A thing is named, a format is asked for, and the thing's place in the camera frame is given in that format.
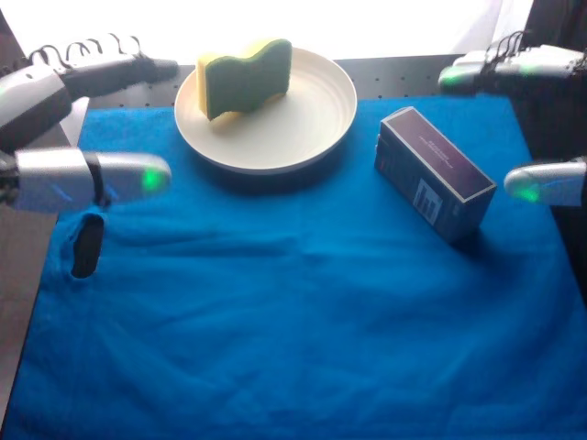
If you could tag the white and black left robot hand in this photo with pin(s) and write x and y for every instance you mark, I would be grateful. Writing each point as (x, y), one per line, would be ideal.
(41, 179)

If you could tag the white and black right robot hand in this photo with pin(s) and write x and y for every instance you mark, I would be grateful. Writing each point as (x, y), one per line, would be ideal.
(550, 64)

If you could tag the blue cloth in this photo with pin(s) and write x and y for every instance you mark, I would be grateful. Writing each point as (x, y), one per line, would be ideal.
(275, 321)

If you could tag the yellow and green sponge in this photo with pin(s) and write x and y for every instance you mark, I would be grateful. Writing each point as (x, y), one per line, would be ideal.
(247, 82)

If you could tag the round white plate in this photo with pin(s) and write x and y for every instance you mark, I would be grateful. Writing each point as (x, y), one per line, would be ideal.
(293, 133)

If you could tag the dark purple box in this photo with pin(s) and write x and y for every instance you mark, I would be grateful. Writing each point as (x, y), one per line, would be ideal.
(431, 169)

